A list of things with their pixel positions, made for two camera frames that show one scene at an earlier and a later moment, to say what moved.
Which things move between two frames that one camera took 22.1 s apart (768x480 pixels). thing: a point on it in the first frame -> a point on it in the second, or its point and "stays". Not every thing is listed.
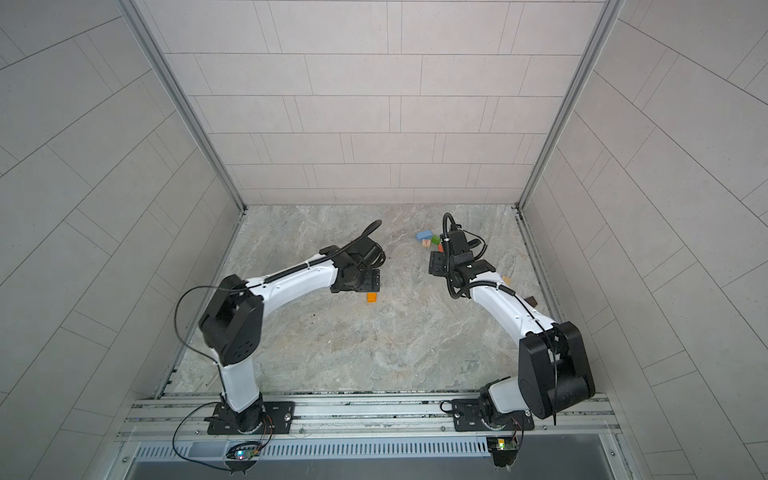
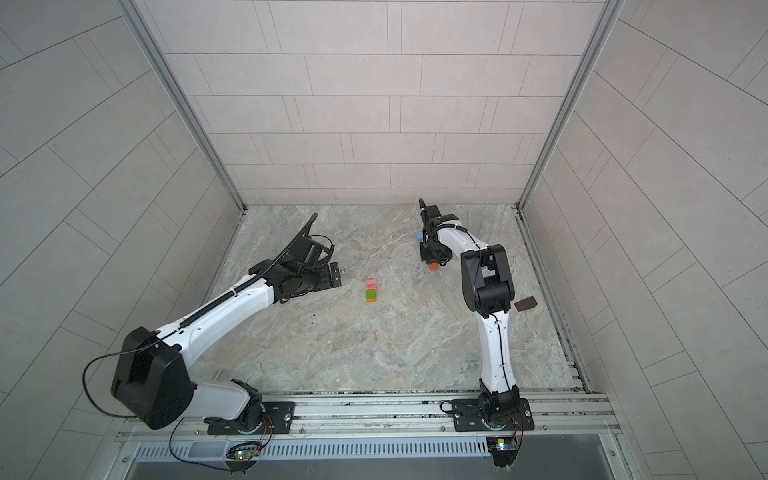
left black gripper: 370,285 -> 328,281
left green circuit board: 242,457 stays
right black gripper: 435,265 -> 429,258
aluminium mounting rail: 361,417 stays
